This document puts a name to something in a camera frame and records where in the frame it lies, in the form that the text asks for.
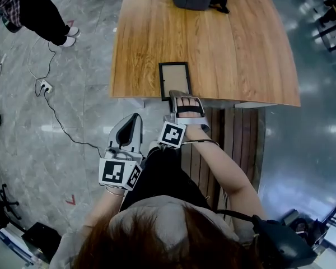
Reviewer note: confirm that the black chair base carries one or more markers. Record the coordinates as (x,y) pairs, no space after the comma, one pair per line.
(5,203)

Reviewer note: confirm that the person's grey top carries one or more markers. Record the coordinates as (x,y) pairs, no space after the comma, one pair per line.
(156,212)

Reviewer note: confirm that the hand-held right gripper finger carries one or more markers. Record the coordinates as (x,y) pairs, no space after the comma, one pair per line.
(179,94)

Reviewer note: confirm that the person's black trousers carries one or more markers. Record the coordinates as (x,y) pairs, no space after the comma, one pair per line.
(168,175)

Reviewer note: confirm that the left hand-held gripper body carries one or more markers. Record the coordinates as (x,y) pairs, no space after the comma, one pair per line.
(112,171)

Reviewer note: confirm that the person's right hand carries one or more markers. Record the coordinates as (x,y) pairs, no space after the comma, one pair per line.
(189,102)

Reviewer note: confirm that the black shoulder pouch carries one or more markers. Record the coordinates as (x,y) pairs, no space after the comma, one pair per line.
(282,242)

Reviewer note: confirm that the person's right forearm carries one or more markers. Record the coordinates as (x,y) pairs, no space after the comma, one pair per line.
(218,164)

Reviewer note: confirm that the black picture frame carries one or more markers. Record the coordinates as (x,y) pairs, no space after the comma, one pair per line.
(175,77)

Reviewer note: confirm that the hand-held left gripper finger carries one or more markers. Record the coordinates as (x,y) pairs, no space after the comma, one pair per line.
(114,139)
(137,141)

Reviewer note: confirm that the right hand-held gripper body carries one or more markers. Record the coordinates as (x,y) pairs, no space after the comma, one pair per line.
(190,120)

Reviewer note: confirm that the wooden high table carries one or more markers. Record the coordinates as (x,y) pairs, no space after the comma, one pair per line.
(334,35)

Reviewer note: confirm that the wooden slatted bench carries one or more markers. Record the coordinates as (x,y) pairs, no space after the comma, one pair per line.
(240,136)

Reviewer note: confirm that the white power strip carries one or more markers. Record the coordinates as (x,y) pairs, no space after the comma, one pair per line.
(44,86)

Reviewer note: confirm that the black box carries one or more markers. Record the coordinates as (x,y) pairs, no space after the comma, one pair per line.
(42,240)

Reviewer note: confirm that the person's left forearm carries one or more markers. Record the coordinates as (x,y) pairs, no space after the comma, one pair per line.
(106,209)

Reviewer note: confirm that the wooden table top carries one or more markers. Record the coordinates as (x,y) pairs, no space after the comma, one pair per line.
(226,52)

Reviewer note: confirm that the thin wrist bangle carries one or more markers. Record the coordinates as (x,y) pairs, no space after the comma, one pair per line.
(114,192)

